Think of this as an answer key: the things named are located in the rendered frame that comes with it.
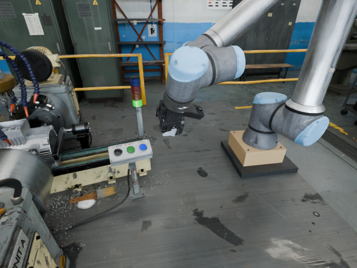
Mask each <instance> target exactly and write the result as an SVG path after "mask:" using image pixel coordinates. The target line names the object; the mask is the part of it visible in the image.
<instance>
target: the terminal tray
mask: <svg viewBox="0 0 357 268"><path fill-rule="evenodd" d="M0 129H1V130H2V131H3V132H4V133H5V135H7V138H8V140H9V141H10V142H11V143H12V145H9V144H8V143H6V142H5V141H3V140H0V148H3V147H5V148H7V147H11V146H12V147H14V145H16V146H18V145H20V146H21V145H22V144H23V145H25V144H26V143H27V140H26V138H25V137H26V133H27V131H28V129H30V125H29V123H28V120H27V119H23V120H15V121H7V122H0Z"/></svg>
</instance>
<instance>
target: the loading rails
mask: <svg viewBox="0 0 357 268"><path fill-rule="evenodd" d="M140 140H144V137H143V138H138V139H132V140H126V141H121V142H117V143H112V144H106V145H100V146H95V147H89V148H84V149H78V150H73V151H69V152H63V153H61V163H60V165H59V166H58V167H57V168H52V172H53V176H54V178H53V184H52V188H51V191H50V194H52V193H55V192H60V191H64V190H68V189H72V190H73V192H78V191H82V186H86V185H90V184H93V183H98V182H102V181H106V180H107V182H108V184H111V183H115V182H116V178H119V177H123V176H126V175H128V166H129V164H128V163H126V164H122V165H117V166H111V164H110V160H109V153H108V147H109V146H115V145H120V144H126V143H131V142H134V141H140ZM135 164H136V168H137V173H139V176H143V175H147V171H148V170H151V165H150V159H146V160H140V161H136V162H135ZM60 167H61V168H60Z"/></svg>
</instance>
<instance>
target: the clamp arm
mask: <svg viewBox="0 0 357 268"><path fill-rule="evenodd" d="M65 131H66V130H65V128H64V127H62V128H60V130H59V133H58V135H57V141H56V144H55V148H54V152H53V153H52V156H53V158H54V160H59V159H60V155H61V151H62V146H63V141H64V137H65V134H66V132H65Z"/></svg>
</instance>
